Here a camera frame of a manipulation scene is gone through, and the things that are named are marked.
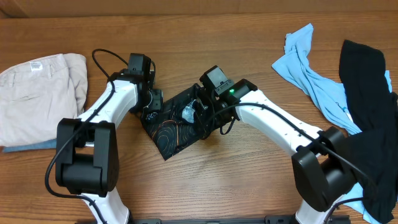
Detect black printed cycling jersey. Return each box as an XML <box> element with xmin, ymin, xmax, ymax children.
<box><xmin>141</xmin><ymin>84</ymin><xmax>215</xmax><ymax>160</ymax></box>

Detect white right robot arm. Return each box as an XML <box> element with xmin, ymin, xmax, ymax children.
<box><xmin>199</xmin><ymin>78</ymin><xmax>356</xmax><ymax>223</ymax></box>

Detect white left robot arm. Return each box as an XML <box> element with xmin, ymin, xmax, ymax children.
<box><xmin>55</xmin><ymin>69</ymin><xmax>160</xmax><ymax>223</ymax></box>

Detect blue denim jeans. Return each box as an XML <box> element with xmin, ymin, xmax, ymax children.
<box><xmin>2</xmin><ymin>139</ymin><xmax>57</xmax><ymax>152</ymax></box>

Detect beige folded trousers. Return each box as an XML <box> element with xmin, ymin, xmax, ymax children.
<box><xmin>1</xmin><ymin>53</ymin><xmax>88</xmax><ymax>147</ymax></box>

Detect light blue shirt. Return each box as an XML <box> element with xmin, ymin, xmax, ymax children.
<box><xmin>271</xmin><ymin>23</ymin><xmax>392</xmax><ymax>224</ymax></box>

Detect plain black garment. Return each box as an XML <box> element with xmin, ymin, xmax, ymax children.
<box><xmin>339</xmin><ymin>40</ymin><xmax>397</xmax><ymax>223</ymax></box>

